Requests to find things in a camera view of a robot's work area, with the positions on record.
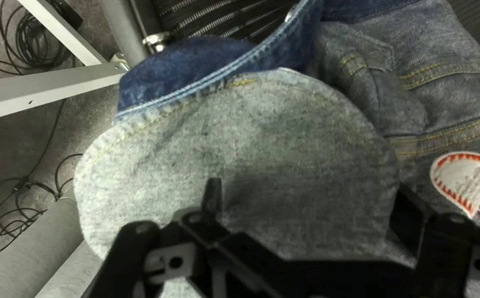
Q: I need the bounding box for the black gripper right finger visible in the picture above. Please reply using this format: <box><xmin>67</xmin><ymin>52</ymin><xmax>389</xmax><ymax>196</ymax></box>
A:
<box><xmin>394</xmin><ymin>188</ymin><xmax>480</xmax><ymax>298</ymax></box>

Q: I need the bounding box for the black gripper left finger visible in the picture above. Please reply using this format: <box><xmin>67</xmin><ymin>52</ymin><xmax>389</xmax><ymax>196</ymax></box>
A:
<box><xmin>81</xmin><ymin>176</ymin><xmax>292</xmax><ymax>298</ymax></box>

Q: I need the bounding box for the thin black floor cable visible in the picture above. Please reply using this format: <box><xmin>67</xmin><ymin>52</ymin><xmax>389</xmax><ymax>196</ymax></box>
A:
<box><xmin>0</xmin><ymin>100</ymin><xmax>85</xmax><ymax>254</ymax></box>

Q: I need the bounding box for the tangled black floor cable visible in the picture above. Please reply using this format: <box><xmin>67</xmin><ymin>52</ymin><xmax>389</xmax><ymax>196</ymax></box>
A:
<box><xmin>0</xmin><ymin>0</ymin><xmax>50</xmax><ymax>75</ymax></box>

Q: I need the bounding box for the wooden top workbench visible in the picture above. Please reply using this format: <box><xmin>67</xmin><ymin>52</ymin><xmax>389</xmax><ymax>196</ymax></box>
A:
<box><xmin>0</xmin><ymin>0</ymin><xmax>167</xmax><ymax>125</ymax></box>

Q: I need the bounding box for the blue jean jacket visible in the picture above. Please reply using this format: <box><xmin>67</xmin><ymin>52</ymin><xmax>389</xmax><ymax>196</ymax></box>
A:
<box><xmin>73</xmin><ymin>0</ymin><xmax>480</xmax><ymax>298</ymax></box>

